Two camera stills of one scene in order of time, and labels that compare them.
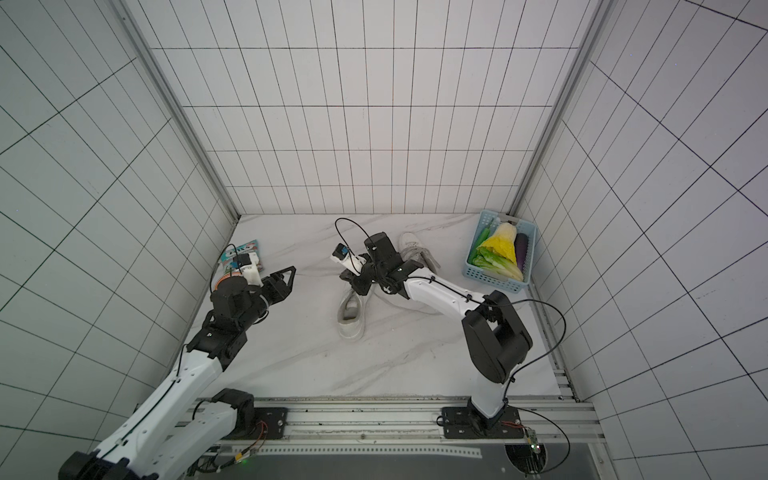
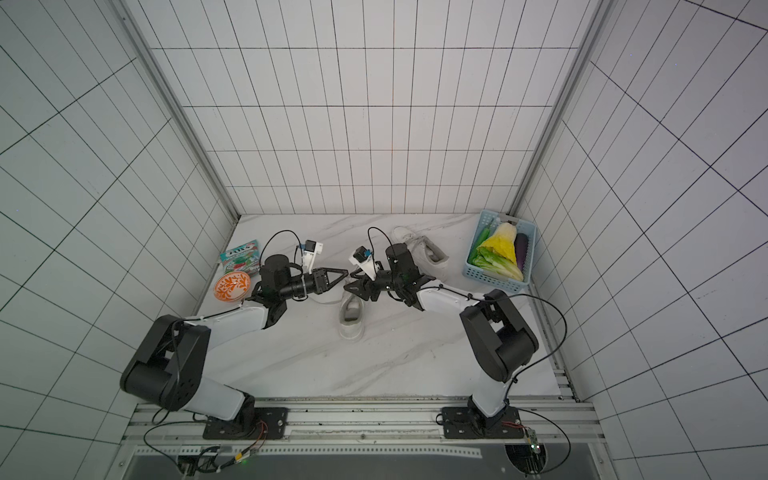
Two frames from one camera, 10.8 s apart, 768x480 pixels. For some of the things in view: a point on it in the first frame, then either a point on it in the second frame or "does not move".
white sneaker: x=351 y=316 does not move
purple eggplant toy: x=521 y=244 does not move
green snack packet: x=235 y=258 does not move
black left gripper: x=278 y=286 to x=322 y=281
